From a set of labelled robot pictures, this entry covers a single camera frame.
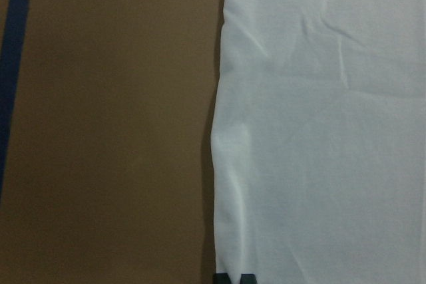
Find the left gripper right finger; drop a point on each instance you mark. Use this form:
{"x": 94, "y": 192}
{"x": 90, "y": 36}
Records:
{"x": 248, "y": 279}

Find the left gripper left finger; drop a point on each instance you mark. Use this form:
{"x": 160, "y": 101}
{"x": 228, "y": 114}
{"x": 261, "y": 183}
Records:
{"x": 221, "y": 278}

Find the light blue t-shirt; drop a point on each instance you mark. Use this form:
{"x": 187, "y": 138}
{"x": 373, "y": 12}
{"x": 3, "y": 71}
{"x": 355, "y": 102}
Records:
{"x": 318, "y": 141}

